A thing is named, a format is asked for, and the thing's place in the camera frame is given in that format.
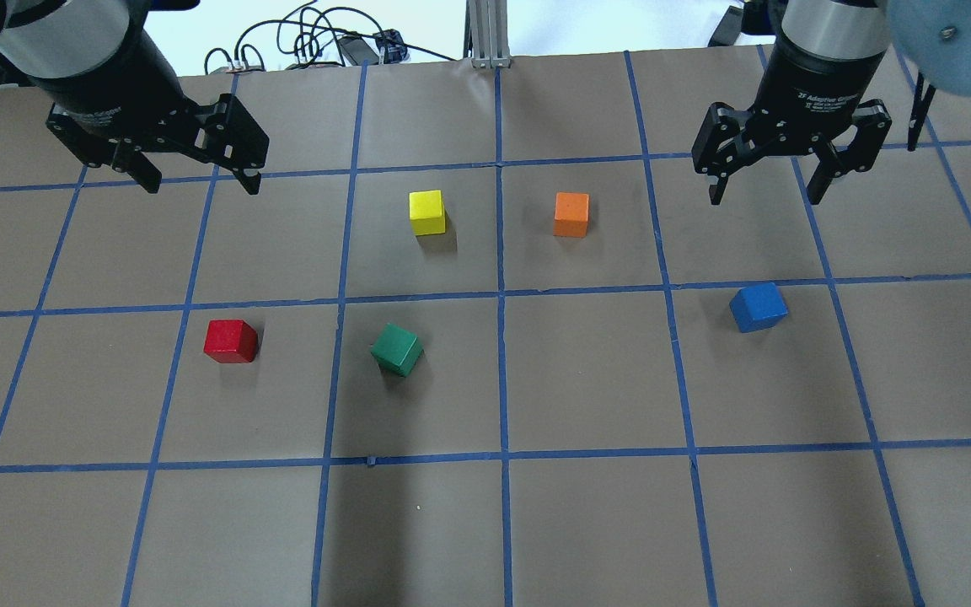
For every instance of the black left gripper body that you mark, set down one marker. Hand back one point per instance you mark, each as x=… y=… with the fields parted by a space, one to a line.
x=91 y=74

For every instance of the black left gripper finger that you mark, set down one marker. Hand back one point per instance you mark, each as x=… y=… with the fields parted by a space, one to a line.
x=232 y=139
x=125 y=157

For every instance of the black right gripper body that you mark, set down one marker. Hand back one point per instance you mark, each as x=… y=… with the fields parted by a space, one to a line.
x=814 y=77

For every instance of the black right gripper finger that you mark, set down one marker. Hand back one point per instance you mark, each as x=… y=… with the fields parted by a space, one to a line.
x=872 y=122
x=728 y=140

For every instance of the red wooden block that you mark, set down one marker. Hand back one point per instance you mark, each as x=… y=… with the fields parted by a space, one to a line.
x=230 y=341

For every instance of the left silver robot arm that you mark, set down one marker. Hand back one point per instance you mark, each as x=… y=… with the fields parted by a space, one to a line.
x=53 y=39

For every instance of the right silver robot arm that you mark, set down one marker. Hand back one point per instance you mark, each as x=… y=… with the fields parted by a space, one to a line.
x=934 y=35

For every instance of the blue wooden block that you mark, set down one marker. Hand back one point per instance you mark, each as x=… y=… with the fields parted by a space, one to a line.
x=758 y=307

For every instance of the orange wooden block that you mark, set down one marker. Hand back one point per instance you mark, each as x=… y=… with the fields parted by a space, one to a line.
x=571 y=214

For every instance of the yellow wooden block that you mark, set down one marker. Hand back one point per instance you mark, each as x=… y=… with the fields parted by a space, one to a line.
x=427 y=213

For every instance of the green wooden block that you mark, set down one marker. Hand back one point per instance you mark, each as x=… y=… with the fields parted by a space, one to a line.
x=397 y=350

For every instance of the black power adapter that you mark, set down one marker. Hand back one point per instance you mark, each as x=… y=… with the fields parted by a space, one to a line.
x=356 y=51

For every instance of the brown paper table cover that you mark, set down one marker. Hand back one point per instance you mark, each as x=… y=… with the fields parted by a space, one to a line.
x=586 y=424

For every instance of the aluminium frame post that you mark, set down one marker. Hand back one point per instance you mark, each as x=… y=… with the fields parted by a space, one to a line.
x=486 y=42

